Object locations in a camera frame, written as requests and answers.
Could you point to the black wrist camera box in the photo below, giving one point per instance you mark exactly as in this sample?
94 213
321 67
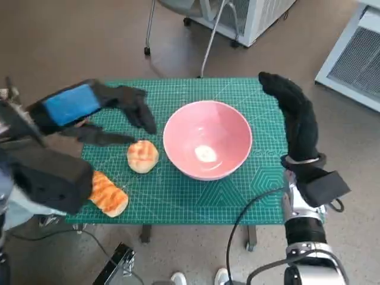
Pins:
323 187
53 178

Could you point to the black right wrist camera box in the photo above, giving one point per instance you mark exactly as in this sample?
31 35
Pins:
323 187

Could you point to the white cabinet with grey grille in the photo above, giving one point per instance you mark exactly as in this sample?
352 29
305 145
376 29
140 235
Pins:
356 65

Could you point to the long striped toy bread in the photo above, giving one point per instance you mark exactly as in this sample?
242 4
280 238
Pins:
110 196

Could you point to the grey chair with metal legs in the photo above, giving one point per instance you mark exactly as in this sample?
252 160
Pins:
184 4

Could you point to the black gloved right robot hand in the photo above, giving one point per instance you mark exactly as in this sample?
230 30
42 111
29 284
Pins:
302 130

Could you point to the pink bowl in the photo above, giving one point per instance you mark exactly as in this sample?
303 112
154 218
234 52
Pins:
207 130

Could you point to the green cutting mat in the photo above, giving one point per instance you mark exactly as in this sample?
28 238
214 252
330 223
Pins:
178 196

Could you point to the dark table leg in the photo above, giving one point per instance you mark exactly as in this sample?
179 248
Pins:
146 233
250 237

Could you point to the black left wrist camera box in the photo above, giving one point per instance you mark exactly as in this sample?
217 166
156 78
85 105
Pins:
53 178

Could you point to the round toy bread bun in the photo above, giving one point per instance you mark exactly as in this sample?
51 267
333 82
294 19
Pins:
142 157

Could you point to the white shoe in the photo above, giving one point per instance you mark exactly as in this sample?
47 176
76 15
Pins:
221 277
179 279

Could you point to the white mesh cabinet on casters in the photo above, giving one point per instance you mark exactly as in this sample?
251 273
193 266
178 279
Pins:
261 17

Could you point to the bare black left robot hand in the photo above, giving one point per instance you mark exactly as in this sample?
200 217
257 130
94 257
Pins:
71 107

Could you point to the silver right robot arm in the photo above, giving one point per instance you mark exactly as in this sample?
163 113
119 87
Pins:
305 231

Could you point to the black metal stand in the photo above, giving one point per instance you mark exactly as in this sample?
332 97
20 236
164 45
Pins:
118 261

